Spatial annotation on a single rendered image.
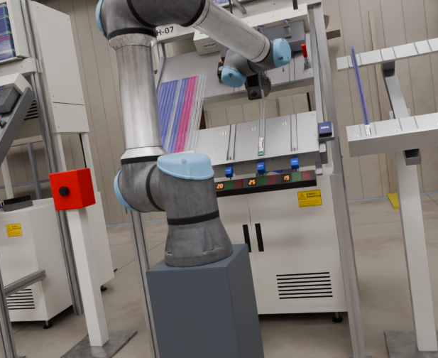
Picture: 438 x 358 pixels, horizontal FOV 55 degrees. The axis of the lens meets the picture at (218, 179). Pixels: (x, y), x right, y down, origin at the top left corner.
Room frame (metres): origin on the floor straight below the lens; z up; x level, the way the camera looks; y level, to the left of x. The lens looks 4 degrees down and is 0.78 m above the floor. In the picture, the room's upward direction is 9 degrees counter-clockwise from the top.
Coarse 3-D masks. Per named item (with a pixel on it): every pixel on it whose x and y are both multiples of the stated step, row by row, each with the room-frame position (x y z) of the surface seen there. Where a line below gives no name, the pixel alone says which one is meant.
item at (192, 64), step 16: (176, 64) 1.94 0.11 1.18; (192, 64) 1.90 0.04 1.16; (208, 64) 1.86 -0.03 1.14; (288, 64) 1.69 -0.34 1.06; (160, 80) 1.90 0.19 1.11; (208, 80) 1.78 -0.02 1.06; (272, 80) 1.65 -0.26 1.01; (288, 80) 1.62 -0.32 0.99; (304, 80) 1.66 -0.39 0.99; (208, 96) 1.72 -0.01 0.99
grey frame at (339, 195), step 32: (256, 0) 1.86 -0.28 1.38; (288, 0) 1.82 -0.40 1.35; (320, 0) 1.78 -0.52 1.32; (160, 32) 1.99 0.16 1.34; (192, 32) 1.95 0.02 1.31; (320, 32) 1.83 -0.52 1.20; (320, 64) 1.82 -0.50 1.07; (352, 256) 1.33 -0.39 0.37; (352, 288) 1.34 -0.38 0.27; (352, 320) 1.34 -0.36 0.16
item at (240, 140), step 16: (304, 112) 1.49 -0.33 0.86; (224, 128) 1.56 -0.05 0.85; (240, 128) 1.54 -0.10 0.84; (256, 128) 1.51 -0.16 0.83; (272, 128) 1.49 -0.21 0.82; (288, 128) 1.46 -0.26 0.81; (304, 128) 1.44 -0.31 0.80; (208, 144) 1.54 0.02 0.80; (224, 144) 1.51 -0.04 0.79; (240, 144) 1.48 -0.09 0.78; (256, 144) 1.46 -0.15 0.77; (272, 144) 1.44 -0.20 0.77; (288, 144) 1.41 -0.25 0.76; (304, 144) 1.39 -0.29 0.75; (224, 160) 1.46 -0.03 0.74
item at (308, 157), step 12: (264, 156) 1.38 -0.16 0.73; (276, 156) 1.37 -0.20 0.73; (288, 156) 1.36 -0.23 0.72; (300, 156) 1.36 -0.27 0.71; (312, 156) 1.35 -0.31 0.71; (216, 168) 1.44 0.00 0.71; (240, 168) 1.43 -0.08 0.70; (252, 168) 1.43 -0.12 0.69; (276, 168) 1.41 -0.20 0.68; (288, 168) 1.41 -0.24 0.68
